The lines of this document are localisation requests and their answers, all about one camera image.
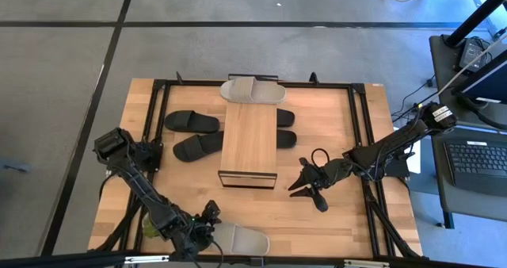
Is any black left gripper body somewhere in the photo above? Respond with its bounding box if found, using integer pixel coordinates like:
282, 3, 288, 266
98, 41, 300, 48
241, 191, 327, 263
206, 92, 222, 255
176, 214, 215, 257

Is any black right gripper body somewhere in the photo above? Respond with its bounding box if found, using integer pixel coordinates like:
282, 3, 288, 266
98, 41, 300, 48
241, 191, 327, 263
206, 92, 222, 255
299, 157, 352, 213

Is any grey slide sandal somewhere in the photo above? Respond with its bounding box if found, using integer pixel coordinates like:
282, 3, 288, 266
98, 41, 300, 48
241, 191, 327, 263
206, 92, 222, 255
219, 76, 288, 105
209, 222, 271, 257

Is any black slide sandal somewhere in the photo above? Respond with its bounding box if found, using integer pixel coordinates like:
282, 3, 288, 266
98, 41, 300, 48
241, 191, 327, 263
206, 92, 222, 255
276, 108, 296, 128
276, 129, 298, 149
164, 109, 221, 134
173, 131, 225, 163

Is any wooden shelf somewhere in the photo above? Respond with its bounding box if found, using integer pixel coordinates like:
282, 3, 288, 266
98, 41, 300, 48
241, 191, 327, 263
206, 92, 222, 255
217, 73, 280, 190

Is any small potted green plant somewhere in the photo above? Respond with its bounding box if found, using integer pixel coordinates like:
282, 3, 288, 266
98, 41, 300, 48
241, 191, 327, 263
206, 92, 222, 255
141, 216, 159, 239

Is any white paper sheet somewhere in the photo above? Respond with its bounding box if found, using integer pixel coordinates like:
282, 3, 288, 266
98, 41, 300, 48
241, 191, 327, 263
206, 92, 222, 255
406, 148, 422, 175

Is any black desk leg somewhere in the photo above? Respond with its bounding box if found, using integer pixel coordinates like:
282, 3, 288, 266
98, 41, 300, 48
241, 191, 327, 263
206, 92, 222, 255
440, 210, 456, 230

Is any dark grey side desk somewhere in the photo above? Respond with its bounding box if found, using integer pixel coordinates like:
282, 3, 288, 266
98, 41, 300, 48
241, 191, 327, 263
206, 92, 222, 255
429, 33, 507, 128
430, 124, 507, 224

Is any black keyboard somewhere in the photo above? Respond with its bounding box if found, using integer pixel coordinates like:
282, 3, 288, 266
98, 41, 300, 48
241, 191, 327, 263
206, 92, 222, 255
443, 139, 507, 197

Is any dark computer monitor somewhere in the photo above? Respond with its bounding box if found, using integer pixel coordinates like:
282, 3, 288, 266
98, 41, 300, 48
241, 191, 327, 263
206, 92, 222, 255
451, 48, 507, 106

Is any black power adapter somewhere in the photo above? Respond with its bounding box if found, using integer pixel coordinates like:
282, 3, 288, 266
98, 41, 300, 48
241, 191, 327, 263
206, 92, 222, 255
458, 37, 493, 73

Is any black slanted pole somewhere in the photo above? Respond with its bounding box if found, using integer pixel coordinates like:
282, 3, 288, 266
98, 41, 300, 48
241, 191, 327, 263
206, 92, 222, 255
443, 0, 507, 48

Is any silver metal bracket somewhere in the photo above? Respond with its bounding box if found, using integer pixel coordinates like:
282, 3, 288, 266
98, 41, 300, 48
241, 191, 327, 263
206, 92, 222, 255
343, 259, 391, 268
124, 255, 170, 265

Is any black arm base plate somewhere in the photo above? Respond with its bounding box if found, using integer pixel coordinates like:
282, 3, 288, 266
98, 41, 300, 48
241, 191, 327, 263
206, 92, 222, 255
353, 144, 410, 178
126, 140, 163, 173

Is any black camera rig beam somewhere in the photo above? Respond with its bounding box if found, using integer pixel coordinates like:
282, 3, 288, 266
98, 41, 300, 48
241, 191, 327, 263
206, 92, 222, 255
0, 251, 507, 268

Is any black aluminium table frame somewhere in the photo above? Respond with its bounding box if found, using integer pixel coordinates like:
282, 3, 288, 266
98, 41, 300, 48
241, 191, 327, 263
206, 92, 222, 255
93, 71, 427, 261

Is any black floor cable with plug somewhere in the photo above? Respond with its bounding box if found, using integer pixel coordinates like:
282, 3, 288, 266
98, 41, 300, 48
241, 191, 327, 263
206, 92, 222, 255
391, 74, 440, 122

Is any thin white cable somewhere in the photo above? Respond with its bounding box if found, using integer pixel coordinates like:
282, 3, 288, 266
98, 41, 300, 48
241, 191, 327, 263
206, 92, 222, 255
435, 32, 507, 98

